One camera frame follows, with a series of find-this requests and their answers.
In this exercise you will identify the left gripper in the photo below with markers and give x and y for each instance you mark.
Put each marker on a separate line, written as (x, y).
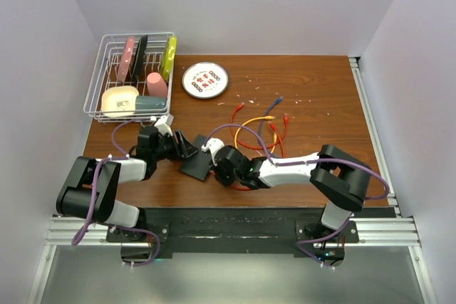
(185, 148)

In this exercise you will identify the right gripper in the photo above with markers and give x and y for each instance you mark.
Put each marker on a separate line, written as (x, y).
(223, 181)

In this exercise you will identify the black network switch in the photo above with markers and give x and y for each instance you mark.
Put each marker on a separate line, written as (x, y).
(198, 165)

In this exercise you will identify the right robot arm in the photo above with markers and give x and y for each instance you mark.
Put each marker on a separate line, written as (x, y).
(341, 178)

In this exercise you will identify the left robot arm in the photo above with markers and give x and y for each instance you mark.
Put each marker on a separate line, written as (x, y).
(90, 189)

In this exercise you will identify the pink cup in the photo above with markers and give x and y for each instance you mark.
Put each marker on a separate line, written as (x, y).
(156, 85)

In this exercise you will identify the round patterned plate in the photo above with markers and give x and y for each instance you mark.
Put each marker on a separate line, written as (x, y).
(205, 80)

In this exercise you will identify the cream square bowl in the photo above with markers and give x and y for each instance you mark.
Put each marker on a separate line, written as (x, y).
(119, 101)

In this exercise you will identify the yellow-green plate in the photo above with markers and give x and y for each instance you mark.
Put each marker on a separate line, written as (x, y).
(168, 57)

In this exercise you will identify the pink plate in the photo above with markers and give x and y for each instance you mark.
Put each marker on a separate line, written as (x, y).
(125, 60)

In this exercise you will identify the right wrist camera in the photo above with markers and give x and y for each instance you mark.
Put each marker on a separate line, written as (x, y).
(212, 146)

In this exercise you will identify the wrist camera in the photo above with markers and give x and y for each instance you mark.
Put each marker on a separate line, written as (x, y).
(163, 124)
(212, 146)

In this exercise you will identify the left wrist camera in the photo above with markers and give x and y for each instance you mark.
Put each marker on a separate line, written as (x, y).
(163, 124)

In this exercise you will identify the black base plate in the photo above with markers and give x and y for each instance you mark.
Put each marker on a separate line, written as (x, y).
(231, 230)

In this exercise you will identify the white wire dish rack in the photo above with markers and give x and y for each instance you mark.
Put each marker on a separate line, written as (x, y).
(105, 73)

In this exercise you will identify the aluminium frame rail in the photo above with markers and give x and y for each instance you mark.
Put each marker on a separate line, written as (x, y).
(383, 261)

